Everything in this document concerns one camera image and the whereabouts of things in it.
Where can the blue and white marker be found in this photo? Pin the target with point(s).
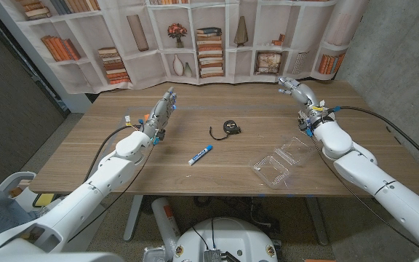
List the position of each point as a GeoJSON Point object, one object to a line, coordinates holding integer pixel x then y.
{"type": "Point", "coordinates": [199, 155]}

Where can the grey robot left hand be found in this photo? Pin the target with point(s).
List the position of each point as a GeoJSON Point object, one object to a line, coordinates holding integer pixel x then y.
{"type": "Point", "coordinates": [158, 116]}

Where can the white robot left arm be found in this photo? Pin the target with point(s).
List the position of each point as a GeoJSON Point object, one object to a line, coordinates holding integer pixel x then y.
{"type": "Point", "coordinates": [100, 178]}

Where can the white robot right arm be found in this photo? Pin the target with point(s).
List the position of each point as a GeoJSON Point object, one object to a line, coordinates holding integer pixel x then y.
{"type": "Point", "coordinates": [377, 178]}

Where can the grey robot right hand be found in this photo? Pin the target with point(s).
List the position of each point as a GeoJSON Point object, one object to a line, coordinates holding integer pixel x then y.
{"type": "Point", "coordinates": [306, 96]}

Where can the clear plastic clamshell container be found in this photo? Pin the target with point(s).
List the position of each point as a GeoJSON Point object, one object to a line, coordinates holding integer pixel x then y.
{"type": "Point", "coordinates": [271, 171]}

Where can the yellow and black object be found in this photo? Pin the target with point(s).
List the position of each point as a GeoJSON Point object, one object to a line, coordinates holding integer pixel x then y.
{"type": "Point", "coordinates": [44, 199]}

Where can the printed bookshelf backdrop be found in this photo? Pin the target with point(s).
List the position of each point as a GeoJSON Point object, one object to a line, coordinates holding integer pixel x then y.
{"type": "Point", "coordinates": [213, 22]}

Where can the black tape measure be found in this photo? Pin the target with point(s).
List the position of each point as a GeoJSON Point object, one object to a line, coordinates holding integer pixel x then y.
{"type": "Point", "coordinates": [231, 127]}

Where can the white chair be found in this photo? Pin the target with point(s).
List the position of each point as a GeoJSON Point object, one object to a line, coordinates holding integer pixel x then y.
{"type": "Point", "coordinates": [11, 182]}

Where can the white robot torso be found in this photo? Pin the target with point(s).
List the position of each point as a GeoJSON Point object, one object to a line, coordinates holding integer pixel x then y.
{"type": "Point", "coordinates": [227, 240]}

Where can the white table leg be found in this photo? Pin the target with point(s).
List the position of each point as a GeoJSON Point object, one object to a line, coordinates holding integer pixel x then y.
{"type": "Point", "coordinates": [132, 218]}
{"type": "Point", "coordinates": [318, 222]}

